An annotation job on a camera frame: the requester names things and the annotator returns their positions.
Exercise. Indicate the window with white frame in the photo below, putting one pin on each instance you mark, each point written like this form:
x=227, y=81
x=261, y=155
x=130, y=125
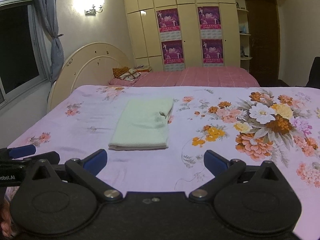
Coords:
x=24, y=61

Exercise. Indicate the lower right pink poster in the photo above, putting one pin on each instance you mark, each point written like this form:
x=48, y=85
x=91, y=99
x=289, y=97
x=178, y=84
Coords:
x=212, y=51

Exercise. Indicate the upper right pink poster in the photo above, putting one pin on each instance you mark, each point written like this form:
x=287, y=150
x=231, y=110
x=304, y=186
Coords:
x=209, y=18

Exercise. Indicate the cream corner shelf unit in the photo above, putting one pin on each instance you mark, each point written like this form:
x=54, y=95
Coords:
x=244, y=32

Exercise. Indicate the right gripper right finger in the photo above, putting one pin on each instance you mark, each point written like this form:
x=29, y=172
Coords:
x=225, y=173

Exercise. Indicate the pink poster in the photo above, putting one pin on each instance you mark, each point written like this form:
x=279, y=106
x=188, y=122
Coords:
x=173, y=52
x=212, y=51
x=168, y=20
x=209, y=18

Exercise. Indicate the upper left pink poster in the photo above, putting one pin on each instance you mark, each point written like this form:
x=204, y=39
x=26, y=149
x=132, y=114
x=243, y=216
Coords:
x=168, y=20

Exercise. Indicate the grey blue curtain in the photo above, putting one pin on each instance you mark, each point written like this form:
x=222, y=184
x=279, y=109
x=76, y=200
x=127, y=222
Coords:
x=47, y=11

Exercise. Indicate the lilac floral bed sheet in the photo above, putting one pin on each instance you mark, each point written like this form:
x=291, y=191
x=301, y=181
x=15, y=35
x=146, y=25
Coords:
x=252, y=124

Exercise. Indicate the black chair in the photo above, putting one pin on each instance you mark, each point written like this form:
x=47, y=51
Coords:
x=314, y=76

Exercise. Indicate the cream arched headboard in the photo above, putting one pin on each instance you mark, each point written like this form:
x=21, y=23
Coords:
x=92, y=64

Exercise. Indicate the dark wooden door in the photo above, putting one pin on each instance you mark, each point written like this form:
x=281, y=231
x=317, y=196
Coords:
x=263, y=23

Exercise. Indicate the wall lamp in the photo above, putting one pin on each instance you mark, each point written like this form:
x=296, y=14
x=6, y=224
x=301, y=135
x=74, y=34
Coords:
x=93, y=10

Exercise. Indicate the orange patterned pillow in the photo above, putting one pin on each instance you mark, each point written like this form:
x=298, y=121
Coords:
x=126, y=73

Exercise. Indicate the pink checked bed cover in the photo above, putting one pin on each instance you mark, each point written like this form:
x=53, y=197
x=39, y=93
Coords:
x=193, y=76

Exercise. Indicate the cream wardrobe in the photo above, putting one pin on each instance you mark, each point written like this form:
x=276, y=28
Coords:
x=146, y=40

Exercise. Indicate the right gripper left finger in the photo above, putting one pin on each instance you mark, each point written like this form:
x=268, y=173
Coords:
x=84, y=173

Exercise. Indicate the pale green cloth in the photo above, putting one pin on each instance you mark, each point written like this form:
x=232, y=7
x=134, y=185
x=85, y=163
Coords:
x=143, y=125

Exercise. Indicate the person's hand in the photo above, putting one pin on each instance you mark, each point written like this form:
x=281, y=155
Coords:
x=6, y=230

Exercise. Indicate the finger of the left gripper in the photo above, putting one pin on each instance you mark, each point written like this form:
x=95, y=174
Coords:
x=52, y=157
x=23, y=151

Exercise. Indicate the lower left pink poster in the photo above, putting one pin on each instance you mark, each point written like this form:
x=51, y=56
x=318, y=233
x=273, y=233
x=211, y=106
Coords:
x=173, y=52

